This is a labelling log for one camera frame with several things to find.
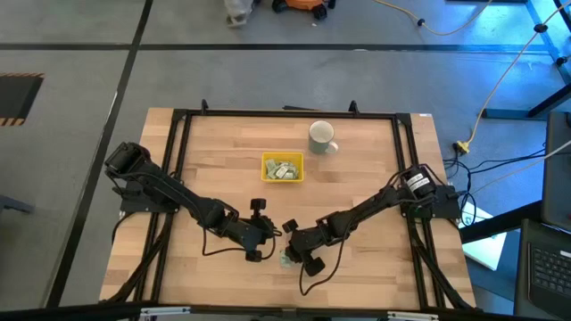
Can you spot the white board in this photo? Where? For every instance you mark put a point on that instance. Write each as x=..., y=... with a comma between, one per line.
x=486, y=254

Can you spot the black floor hatch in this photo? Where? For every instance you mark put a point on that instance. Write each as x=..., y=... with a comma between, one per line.
x=18, y=98

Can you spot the person's foot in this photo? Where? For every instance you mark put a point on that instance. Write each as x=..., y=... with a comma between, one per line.
x=238, y=11

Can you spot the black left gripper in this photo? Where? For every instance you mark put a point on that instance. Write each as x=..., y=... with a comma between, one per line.
x=252, y=234

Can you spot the grey monitor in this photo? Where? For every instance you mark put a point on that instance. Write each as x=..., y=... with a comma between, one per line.
x=557, y=178

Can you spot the green truvia sweetener packet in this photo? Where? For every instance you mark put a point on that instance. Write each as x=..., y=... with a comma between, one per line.
x=283, y=260
x=293, y=167
x=291, y=176
x=270, y=165
x=282, y=171

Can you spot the black desk leg frame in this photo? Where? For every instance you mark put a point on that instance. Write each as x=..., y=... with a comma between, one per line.
x=548, y=101

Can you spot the silver metal bracket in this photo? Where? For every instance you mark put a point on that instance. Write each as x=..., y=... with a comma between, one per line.
x=412, y=316
x=165, y=311

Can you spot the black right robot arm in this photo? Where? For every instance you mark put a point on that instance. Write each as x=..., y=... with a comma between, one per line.
x=366, y=208

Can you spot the green ceramic mug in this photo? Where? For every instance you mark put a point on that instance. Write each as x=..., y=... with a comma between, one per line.
x=320, y=136

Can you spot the black laptop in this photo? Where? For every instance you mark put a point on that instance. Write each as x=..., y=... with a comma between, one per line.
x=548, y=267

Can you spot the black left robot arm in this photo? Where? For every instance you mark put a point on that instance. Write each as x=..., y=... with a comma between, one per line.
x=178, y=192

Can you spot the yellow plastic basket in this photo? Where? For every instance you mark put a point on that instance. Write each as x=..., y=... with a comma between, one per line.
x=264, y=167

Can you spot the black metal table frame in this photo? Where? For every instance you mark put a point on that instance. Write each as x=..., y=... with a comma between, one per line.
x=285, y=114

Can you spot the orange wheeled cart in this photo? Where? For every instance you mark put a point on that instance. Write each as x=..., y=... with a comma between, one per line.
x=303, y=4

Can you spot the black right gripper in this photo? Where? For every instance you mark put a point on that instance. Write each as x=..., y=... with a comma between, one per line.
x=308, y=244

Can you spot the grey chair foot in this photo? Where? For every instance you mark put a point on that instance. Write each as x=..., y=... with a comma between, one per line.
x=13, y=205

